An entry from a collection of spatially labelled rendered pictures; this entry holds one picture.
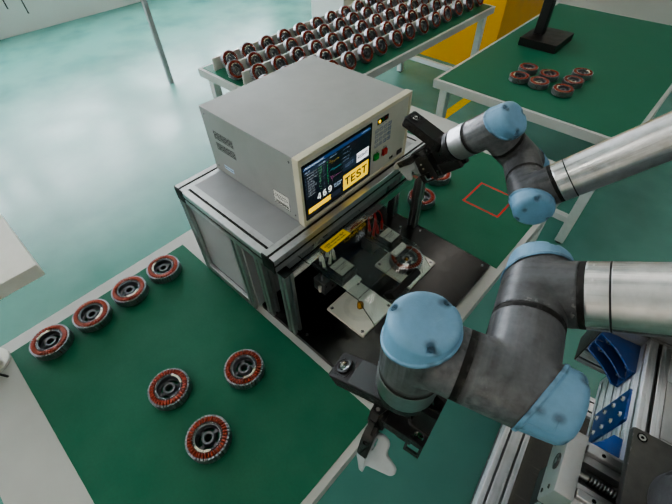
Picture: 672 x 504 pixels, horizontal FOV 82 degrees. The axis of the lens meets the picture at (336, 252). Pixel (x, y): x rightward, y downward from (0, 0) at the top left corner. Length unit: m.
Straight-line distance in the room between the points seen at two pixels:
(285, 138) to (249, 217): 0.24
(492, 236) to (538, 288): 1.13
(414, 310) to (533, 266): 0.16
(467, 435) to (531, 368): 1.58
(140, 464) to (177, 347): 0.32
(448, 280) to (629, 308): 0.95
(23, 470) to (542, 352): 1.24
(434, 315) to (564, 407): 0.13
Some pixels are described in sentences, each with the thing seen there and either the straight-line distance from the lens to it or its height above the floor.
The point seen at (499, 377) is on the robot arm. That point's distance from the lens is 0.40.
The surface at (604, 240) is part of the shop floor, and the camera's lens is 2.99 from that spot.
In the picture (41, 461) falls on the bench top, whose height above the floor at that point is 0.75.
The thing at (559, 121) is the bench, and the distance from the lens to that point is 2.42.
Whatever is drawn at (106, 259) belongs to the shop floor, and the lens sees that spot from 2.84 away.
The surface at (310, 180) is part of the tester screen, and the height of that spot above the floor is 1.25.
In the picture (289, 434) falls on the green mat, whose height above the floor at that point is 0.75.
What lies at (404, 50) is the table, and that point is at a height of 0.75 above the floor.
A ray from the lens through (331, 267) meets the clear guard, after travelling 0.99.
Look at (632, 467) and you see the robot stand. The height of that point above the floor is 1.04.
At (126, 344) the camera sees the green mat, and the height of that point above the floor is 0.75.
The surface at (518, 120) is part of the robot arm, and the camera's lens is 0.88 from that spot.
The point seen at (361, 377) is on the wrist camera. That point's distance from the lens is 0.57.
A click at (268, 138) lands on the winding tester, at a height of 1.32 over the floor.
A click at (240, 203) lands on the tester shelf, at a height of 1.11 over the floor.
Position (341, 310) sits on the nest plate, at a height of 0.78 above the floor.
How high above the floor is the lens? 1.83
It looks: 48 degrees down
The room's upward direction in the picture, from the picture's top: 2 degrees counter-clockwise
